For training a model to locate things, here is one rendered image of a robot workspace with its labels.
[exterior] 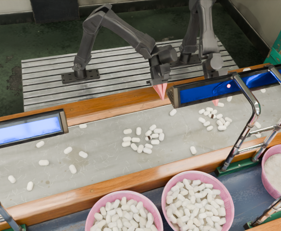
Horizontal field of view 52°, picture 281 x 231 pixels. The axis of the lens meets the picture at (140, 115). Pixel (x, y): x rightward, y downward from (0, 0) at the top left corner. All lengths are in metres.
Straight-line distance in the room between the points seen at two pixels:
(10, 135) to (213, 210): 0.75
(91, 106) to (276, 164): 0.84
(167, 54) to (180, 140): 0.37
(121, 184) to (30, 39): 2.16
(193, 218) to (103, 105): 0.62
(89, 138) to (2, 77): 1.57
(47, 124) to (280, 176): 0.94
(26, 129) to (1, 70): 1.90
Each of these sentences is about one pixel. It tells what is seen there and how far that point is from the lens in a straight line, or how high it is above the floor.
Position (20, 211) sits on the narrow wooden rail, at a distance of 1.14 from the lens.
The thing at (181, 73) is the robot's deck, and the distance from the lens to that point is 1.68.
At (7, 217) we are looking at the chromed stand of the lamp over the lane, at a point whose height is 0.87.
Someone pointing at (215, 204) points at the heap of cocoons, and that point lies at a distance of 1.17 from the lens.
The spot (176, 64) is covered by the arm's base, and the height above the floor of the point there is 0.68.
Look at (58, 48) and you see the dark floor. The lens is 2.88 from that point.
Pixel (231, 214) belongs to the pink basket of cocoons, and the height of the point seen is 0.76.
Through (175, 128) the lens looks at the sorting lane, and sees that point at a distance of 1.31.
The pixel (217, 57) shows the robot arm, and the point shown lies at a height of 1.02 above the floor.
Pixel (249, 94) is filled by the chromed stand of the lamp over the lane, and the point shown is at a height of 1.12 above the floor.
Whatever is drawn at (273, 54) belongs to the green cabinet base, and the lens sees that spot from 1.75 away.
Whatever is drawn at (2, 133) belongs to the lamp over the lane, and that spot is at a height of 1.09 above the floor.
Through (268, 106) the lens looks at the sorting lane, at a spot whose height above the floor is 0.74.
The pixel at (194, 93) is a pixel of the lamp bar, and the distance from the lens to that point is 0.99.
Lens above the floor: 1.79
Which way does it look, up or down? 52 degrees down
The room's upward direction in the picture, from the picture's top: 6 degrees clockwise
